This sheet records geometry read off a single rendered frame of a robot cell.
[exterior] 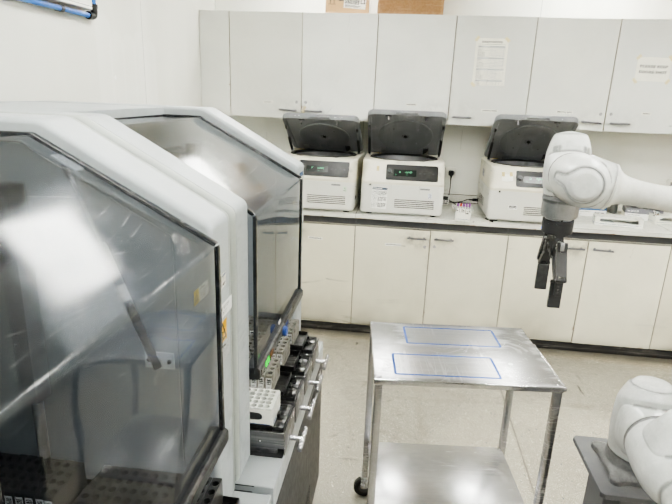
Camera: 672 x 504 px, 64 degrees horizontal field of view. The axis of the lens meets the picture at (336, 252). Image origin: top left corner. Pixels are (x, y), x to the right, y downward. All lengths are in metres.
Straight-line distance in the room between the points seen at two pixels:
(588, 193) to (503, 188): 2.48
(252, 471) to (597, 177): 1.08
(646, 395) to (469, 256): 2.27
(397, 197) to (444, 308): 0.86
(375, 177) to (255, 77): 1.12
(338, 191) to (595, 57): 1.87
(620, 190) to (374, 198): 2.52
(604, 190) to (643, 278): 2.87
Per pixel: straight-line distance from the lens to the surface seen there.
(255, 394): 1.57
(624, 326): 4.16
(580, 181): 1.21
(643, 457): 1.53
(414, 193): 3.63
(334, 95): 3.89
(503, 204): 3.70
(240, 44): 4.04
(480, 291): 3.84
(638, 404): 1.66
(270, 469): 1.52
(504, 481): 2.33
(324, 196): 3.67
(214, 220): 1.08
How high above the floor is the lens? 1.68
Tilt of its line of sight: 17 degrees down
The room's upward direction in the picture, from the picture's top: 2 degrees clockwise
